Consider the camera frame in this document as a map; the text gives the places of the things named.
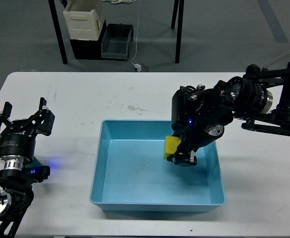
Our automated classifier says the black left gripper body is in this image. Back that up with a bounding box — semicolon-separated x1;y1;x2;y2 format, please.
0;119;36;164

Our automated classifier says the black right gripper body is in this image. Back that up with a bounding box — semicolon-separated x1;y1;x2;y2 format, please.
178;119;224;155

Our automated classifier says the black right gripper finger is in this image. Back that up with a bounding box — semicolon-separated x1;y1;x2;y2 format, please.
167;138;184;163
174;150;197;166

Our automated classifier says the yellow block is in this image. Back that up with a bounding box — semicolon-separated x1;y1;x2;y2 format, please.
163;136;181;161

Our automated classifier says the green block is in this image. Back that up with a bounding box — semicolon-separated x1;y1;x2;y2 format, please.
25;156;43;169

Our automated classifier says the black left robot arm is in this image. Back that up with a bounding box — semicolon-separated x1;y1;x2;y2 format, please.
0;97;55;238

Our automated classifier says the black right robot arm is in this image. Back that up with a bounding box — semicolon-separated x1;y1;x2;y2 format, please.
164;62;290;166

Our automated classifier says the light blue plastic box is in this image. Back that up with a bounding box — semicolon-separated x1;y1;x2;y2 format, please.
90;120;225;213

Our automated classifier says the black crate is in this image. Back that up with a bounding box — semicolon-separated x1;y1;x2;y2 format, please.
70;21;107;60

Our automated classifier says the white power adapter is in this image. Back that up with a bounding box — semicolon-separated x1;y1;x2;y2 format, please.
134;63;142;72

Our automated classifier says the cream plastic container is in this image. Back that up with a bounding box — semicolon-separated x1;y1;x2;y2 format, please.
63;0;105;41

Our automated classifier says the grey storage bin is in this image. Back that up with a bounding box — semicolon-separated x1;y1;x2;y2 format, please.
101;24;134;61

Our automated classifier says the black table leg left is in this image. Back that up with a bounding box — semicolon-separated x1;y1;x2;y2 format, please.
48;0;68;64

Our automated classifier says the black table leg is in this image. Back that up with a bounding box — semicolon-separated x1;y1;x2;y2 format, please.
170;0;185;63
48;0;68;64

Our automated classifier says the black table leg right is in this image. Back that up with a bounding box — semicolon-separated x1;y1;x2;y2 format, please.
170;0;185;63

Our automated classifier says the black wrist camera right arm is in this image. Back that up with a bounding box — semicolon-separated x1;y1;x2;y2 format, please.
171;84;205;134

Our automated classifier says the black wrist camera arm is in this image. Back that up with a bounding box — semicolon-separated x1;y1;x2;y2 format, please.
171;84;205;134
26;166;50;183

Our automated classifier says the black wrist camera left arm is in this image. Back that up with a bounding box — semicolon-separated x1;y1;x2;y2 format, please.
26;166;50;183

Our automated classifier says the white cable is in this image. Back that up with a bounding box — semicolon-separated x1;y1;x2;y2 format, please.
102;0;140;65

